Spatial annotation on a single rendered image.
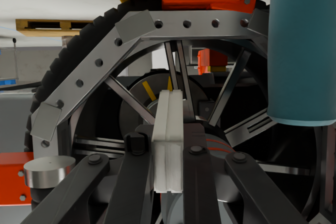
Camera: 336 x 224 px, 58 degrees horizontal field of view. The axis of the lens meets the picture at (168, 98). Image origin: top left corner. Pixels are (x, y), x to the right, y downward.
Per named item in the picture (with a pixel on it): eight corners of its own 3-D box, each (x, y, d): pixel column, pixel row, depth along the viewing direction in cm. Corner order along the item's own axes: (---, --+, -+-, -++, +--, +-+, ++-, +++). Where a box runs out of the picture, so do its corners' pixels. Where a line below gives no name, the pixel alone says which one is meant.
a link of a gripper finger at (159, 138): (169, 194, 15) (153, 194, 15) (172, 129, 21) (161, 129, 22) (167, 141, 14) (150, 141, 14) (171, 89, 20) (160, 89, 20)
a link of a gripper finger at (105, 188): (151, 206, 13) (83, 206, 13) (158, 146, 18) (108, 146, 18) (149, 177, 13) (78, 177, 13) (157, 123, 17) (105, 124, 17)
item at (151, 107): (110, 82, 104) (130, 171, 108) (107, 84, 96) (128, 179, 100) (202, 64, 104) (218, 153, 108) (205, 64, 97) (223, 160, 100)
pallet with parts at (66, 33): (22, 26, 494) (24, 49, 498) (14, 18, 407) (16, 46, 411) (105, 28, 538) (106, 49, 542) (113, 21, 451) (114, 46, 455)
